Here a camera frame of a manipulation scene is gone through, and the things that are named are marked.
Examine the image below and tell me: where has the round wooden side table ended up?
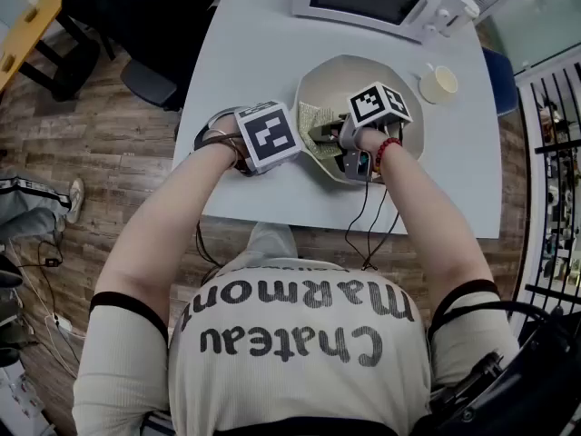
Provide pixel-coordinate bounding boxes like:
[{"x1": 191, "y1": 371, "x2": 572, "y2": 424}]
[{"x1": 0, "y1": 0, "x2": 101, "y2": 104}]

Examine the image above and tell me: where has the grey wrist strap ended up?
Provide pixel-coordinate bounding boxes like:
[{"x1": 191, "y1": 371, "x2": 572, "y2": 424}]
[{"x1": 193, "y1": 106, "x2": 246, "y2": 154}]

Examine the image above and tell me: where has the person's right forearm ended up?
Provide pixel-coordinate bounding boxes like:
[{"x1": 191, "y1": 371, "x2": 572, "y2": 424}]
[{"x1": 356, "y1": 127, "x2": 496, "y2": 317}]

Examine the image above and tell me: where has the black office chair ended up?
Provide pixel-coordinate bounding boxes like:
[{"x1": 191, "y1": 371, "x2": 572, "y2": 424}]
[{"x1": 61, "y1": 0, "x2": 217, "y2": 113}]

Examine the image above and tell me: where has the thin metal bangle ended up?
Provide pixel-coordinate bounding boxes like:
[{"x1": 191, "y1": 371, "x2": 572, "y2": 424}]
[{"x1": 211, "y1": 127, "x2": 241, "y2": 163}]

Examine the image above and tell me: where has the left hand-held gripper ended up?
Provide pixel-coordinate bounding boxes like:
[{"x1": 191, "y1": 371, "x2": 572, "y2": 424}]
[{"x1": 234, "y1": 101, "x2": 303, "y2": 176}]

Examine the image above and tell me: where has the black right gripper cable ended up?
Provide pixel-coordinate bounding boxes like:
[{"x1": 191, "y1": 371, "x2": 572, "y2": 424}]
[{"x1": 344, "y1": 179, "x2": 403, "y2": 272}]

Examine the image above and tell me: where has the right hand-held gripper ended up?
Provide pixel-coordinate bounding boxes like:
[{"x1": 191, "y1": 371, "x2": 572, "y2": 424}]
[{"x1": 308, "y1": 82, "x2": 414, "y2": 182}]

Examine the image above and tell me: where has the cream frying pan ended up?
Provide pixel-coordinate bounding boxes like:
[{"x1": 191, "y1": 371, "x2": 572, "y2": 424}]
[{"x1": 294, "y1": 54, "x2": 426, "y2": 184}]

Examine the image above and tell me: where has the black backpack with equipment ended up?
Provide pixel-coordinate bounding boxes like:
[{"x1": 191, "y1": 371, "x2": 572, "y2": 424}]
[{"x1": 428, "y1": 306, "x2": 581, "y2": 436}]

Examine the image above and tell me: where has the red bead bracelet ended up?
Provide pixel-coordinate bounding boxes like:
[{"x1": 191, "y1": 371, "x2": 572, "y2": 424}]
[{"x1": 374, "y1": 137, "x2": 404, "y2": 175}]

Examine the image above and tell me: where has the white power strip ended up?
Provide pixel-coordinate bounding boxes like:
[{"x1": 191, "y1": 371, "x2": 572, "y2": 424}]
[{"x1": 44, "y1": 313, "x2": 74, "y2": 333}]

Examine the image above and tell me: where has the person's cream printed shirt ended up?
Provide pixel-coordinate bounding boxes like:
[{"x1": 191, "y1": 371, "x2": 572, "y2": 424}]
[{"x1": 72, "y1": 256, "x2": 521, "y2": 436}]

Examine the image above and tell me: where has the black metal railing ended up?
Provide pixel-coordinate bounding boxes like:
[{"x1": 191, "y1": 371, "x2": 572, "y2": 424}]
[{"x1": 512, "y1": 61, "x2": 581, "y2": 331}]

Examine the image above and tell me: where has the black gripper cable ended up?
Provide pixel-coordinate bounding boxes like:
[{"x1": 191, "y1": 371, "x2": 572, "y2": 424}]
[
  {"x1": 344, "y1": 179, "x2": 403, "y2": 272},
  {"x1": 194, "y1": 218, "x2": 228, "y2": 285}
]

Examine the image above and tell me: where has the person's left forearm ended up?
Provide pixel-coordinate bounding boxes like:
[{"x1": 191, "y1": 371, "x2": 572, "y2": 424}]
[{"x1": 94, "y1": 145, "x2": 241, "y2": 308}]

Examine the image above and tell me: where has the beige knitted fabric piece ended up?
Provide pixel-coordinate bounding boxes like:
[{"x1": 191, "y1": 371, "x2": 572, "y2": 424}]
[{"x1": 297, "y1": 101, "x2": 350, "y2": 161}]

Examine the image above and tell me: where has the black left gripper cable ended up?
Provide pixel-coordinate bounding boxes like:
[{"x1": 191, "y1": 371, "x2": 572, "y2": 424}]
[{"x1": 194, "y1": 218, "x2": 228, "y2": 285}]

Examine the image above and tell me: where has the cream mug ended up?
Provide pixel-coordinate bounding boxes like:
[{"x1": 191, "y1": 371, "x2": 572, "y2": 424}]
[{"x1": 412, "y1": 63, "x2": 458, "y2": 105}]

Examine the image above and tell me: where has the person's leg in grey trousers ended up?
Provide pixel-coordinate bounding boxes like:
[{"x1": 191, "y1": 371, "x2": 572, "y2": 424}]
[{"x1": 244, "y1": 223, "x2": 299, "y2": 263}]

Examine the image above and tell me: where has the blue chair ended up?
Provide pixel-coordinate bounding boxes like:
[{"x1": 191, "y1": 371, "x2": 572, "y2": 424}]
[{"x1": 481, "y1": 46, "x2": 519, "y2": 117}]

